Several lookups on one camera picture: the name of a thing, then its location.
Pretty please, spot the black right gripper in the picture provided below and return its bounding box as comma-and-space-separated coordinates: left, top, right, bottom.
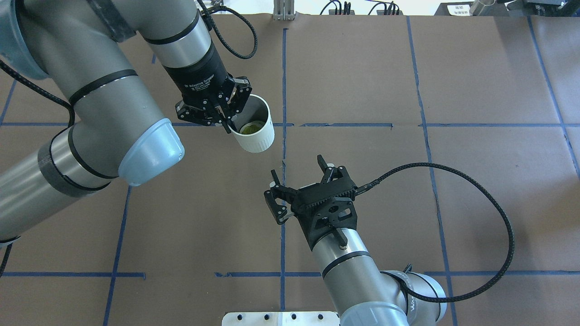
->
264, 154, 357, 250

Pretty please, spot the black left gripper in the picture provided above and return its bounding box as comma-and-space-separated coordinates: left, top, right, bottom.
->
165, 44, 252, 134

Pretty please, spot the lemon slice front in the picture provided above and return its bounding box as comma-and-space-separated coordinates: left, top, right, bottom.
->
238, 120, 265, 135

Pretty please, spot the white ribbed HOME mug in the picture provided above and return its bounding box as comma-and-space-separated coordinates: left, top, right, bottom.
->
232, 94, 274, 153

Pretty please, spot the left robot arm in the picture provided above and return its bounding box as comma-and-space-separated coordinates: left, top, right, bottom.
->
1, 0, 252, 246

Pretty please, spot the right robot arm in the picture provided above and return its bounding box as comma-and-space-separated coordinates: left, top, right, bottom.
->
264, 155, 447, 326

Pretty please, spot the small metal cup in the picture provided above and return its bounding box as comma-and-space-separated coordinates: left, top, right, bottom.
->
469, 0, 497, 16

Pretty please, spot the brown paper table cover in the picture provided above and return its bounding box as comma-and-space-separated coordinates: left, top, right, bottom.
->
1, 14, 579, 326

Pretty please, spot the black power strip left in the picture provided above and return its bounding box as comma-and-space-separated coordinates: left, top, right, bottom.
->
319, 0, 356, 16

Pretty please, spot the black power strip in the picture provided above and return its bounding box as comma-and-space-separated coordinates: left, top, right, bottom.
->
319, 0, 356, 16
367, 0, 403, 16

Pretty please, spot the black power strip right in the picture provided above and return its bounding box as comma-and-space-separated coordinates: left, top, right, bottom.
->
367, 0, 403, 16

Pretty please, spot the black box with label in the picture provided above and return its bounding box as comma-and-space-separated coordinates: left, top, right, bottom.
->
434, 1, 473, 17

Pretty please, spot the black braided left cable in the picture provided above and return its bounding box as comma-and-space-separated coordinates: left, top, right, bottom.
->
197, 0, 258, 60

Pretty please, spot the black braided cable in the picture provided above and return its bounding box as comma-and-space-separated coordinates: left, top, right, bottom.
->
197, 0, 258, 60
356, 163, 516, 303

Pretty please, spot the grey aluminium post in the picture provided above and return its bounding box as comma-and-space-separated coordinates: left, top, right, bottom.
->
273, 0, 296, 21

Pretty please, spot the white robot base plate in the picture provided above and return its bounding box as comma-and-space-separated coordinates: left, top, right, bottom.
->
222, 311, 340, 326

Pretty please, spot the black braided right cable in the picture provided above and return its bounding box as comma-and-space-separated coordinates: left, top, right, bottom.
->
356, 163, 516, 303

